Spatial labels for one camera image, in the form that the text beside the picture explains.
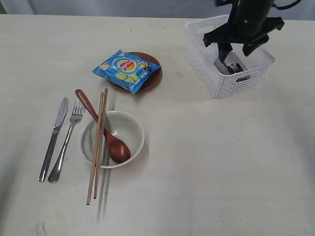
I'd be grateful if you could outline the silver fork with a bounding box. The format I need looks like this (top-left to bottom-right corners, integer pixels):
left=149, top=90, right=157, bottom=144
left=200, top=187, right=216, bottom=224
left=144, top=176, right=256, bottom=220
left=48, top=98, right=85, bottom=183

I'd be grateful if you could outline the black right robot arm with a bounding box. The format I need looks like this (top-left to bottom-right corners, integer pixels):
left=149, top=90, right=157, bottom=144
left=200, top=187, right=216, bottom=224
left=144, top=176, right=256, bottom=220
left=203, top=0, right=300, bottom=63

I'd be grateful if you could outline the white perforated plastic basket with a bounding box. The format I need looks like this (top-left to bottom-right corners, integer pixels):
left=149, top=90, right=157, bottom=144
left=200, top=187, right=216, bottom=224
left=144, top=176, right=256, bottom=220
left=185, top=15, right=275, bottom=98

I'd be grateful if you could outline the silver table knife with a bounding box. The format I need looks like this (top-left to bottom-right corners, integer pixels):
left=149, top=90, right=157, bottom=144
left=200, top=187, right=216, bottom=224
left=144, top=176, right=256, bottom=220
left=38, top=97, right=68, bottom=182

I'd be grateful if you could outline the brown wooden spoon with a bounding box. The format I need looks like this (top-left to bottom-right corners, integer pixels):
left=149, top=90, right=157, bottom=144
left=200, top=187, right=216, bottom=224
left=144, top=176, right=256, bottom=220
left=75, top=89, right=131, bottom=163

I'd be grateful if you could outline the white ceramic bowl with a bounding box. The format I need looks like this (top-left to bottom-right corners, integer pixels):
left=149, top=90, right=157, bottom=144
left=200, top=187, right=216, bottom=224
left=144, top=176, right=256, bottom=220
left=79, top=111, right=145, bottom=169

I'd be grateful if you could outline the white backdrop curtain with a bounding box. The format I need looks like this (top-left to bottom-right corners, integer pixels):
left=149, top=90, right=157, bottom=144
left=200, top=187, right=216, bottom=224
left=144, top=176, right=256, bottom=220
left=0, top=0, right=315, bottom=22

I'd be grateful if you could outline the brown round plate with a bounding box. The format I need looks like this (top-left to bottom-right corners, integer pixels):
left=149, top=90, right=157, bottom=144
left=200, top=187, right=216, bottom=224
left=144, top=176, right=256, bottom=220
left=109, top=52, right=162, bottom=93

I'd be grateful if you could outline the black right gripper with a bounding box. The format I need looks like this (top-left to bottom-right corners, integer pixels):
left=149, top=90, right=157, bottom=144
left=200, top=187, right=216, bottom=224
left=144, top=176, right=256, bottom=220
left=203, top=0, right=284, bottom=63

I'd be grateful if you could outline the blue snack packet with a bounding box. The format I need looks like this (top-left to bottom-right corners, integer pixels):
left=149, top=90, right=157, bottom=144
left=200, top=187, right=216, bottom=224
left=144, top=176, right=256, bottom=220
left=93, top=50, right=160, bottom=94

